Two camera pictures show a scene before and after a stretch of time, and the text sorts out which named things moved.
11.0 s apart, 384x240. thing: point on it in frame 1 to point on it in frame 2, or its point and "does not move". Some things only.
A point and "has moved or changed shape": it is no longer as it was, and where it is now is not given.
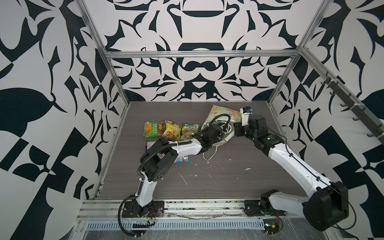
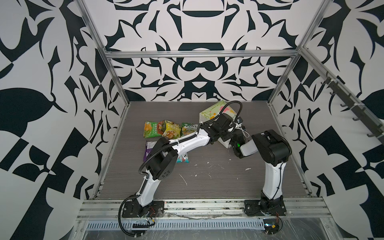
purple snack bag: x=148 y=144 does not move
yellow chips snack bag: x=171 y=130 does not move
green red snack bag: x=152 y=129 does not move
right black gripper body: x=242 y=131 to x=234 y=145
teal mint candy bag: x=184 y=159 does not move
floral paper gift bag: x=225 y=118 has moved or changed shape
